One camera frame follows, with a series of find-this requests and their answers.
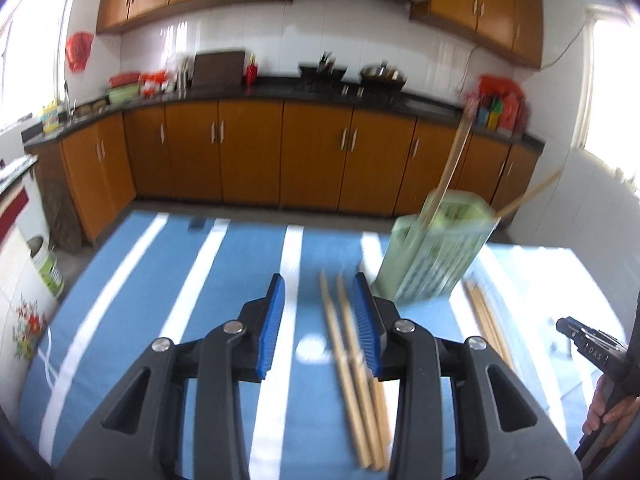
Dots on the wooden chopstick six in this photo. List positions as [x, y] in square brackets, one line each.
[480, 309]

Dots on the yellow detergent bottle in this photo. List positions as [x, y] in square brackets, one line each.
[49, 118]

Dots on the left window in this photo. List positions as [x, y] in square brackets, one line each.
[32, 33]

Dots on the lower wooden kitchen cabinets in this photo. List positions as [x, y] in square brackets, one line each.
[251, 152]

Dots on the red bottle on counter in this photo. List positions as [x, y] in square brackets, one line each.
[251, 71]

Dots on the red plastic basin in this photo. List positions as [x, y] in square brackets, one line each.
[123, 79]

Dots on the right window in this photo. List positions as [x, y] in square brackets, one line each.
[610, 124]

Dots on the white green paint bucket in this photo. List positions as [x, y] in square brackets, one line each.
[45, 263]

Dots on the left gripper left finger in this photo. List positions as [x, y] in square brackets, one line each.
[239, 350]

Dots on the black kitchen countertop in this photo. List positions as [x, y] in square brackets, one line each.
[278, 88]

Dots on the wooden chopstick five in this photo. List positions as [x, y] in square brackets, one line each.
[379, 403]

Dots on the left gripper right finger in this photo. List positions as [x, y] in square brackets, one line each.
[400, 349]

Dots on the blue white striped tablecloth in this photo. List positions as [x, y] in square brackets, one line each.
[111, 391]

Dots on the green perforated utensil holder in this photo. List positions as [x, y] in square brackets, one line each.
[424, 262]

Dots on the wooden chopstick two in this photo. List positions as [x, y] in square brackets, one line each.
[529, 195]

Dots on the red plastic bag on wall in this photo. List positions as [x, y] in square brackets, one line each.
[78, 50]

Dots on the black wok on stove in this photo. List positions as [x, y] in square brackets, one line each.
[326, 71]

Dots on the person right hand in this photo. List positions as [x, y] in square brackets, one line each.
[621, 415]

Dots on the wooden chopstick four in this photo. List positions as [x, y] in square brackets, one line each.
[361, 375]

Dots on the window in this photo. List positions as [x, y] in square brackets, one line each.
[610, 124]
[32, 33]

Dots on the black gas stove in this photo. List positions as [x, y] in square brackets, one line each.
[357, 91]

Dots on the green plastic basin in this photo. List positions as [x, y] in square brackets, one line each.
[123, 94]

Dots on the dark brown cutting board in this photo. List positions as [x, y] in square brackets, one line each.
[218, 68]

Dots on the lidded dark cooking pot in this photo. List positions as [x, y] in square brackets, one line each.
[382, 77]

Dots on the red bag behind condiments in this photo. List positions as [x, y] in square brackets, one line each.
[495, 87]

